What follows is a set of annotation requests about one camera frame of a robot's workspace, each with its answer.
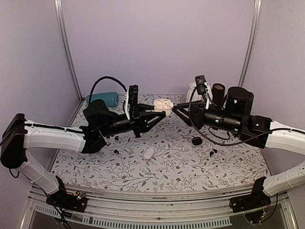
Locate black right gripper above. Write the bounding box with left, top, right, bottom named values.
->
left=172, top=100, right=242, bottom=134

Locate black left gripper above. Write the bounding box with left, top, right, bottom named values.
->
left=100, top=104, right=166, bottom=138

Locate cream earbud charging case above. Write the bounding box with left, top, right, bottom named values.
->
left=153, top=98, right=174, bottom=116

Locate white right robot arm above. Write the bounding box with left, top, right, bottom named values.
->
left=172, top=83, right=305, bottom=154

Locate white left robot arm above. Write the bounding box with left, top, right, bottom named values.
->
left=0, top=99, right=165, bottom=207

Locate black earbud case right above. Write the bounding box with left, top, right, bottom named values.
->
left=191, top=136, right=203, bottom=146

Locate white oval charging case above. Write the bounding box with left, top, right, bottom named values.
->
left=143, top=147, right=155, bottom=160

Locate white pleated vase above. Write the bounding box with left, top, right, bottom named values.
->
left=185, top=82, right=203, bottom=103

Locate black tall tumbler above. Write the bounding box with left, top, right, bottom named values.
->
left=212, top=83, right=225, bottom=107

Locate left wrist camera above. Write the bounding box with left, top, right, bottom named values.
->
left=123, top=84, right=139, bottom=120

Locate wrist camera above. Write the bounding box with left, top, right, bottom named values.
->
left=195, top=75, right=206, bottom=95
left=123, top=84, right=139, bottom=120

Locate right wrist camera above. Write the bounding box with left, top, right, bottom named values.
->
left=195, top=75, right=206, bottom=95

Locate black left camera cable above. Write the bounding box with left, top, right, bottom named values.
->
left=90, top=76, right=128, bottom=96

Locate black camera cable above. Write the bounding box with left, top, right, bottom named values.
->
left=90, top=76, right=128, bottom=96
left=188, top=83, right=305, bottom=146

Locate black right camera cable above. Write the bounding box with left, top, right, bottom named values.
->
left=188, top=83, right=305, bottom=146

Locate aluminium front rail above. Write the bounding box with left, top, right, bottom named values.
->
left=21, top=185, right=296, bottom=229

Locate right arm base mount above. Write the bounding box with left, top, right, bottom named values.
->
left=229, top=177, right=271, bottom=213

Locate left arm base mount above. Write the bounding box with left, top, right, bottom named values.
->
left=46, top=176, right=88, bottom=213

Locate aluminium corner post right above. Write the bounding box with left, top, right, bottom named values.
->
left=238, top=0, right=262, bottom=87

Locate aluminium corner post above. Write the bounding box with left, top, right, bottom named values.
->
left=238, top=0, right=262, bottom=87
left=54, top=0, right=82, bottom=102

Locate aluminium corner post left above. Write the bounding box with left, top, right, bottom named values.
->
left=54, top=0, right=82, bottom=102

